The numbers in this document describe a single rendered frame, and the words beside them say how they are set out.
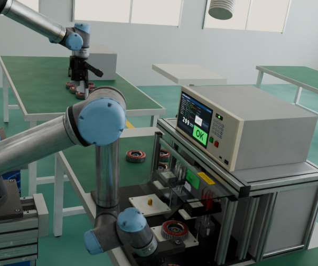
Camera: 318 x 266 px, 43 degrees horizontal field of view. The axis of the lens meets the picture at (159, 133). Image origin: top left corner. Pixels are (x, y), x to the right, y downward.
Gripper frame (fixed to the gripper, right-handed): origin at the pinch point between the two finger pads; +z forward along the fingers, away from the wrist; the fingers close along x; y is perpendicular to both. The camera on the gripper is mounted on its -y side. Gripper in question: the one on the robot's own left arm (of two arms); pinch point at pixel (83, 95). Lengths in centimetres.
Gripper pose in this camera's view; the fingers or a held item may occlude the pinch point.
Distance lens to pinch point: 208.4
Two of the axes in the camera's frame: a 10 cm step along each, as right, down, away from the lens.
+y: -9.1, 0.5, -4.2
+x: 4.0, 3.8, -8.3
